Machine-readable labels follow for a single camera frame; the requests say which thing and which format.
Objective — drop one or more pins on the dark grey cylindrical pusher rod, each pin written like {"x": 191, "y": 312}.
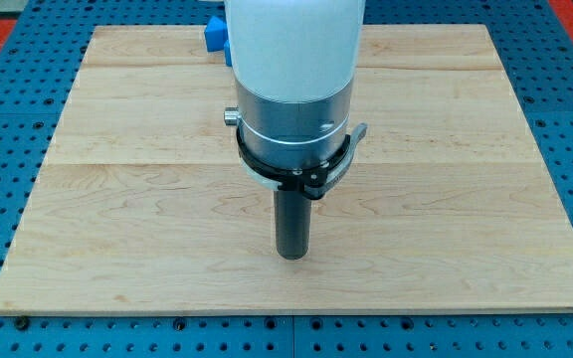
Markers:
{"x": 292, "y": 216}

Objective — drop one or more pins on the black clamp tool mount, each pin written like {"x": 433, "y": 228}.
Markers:
{"x": 312, "y": 183}

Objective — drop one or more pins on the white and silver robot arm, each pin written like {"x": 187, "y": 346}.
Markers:
{"x": 294, "y": 64}

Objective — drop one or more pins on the light wooden board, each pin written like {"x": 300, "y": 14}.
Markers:
{"x": 142, "y": 207}

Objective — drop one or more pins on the blue block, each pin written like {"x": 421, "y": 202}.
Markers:
{"x": 216, "y": 38}

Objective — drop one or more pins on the blue perforated table plate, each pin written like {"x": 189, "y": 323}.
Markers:
{"x": 38, "y": 65}

